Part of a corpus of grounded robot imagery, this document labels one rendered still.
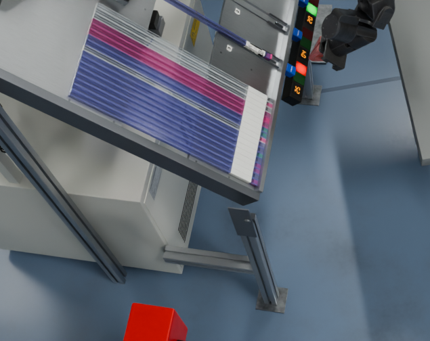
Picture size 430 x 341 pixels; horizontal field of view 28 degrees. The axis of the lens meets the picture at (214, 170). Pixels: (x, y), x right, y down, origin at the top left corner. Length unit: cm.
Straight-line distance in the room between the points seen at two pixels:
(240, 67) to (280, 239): 81
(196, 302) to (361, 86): 94
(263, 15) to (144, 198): 56
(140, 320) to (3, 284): 109
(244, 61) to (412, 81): 46
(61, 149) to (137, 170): 22
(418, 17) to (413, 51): 11
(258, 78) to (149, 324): 67
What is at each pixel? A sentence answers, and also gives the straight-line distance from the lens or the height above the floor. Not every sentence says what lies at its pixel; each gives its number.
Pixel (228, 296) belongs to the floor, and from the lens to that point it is 269.
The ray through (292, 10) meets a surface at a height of 73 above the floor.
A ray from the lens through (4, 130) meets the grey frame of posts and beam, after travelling 188.
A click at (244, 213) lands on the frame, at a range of 197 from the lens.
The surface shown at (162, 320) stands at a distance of 188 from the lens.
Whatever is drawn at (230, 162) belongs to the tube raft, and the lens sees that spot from 198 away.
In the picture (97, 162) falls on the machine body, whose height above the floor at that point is 62.
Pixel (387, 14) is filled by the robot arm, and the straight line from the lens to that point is 197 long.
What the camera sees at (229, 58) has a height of 82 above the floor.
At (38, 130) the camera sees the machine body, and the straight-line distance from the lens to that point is 235.
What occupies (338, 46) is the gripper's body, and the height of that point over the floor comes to 85.
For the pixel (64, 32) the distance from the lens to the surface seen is 186.
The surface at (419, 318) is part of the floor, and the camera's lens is 265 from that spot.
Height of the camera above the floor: 254
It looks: 62 degrees down
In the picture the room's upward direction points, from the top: 20 degrees counter-clockwise
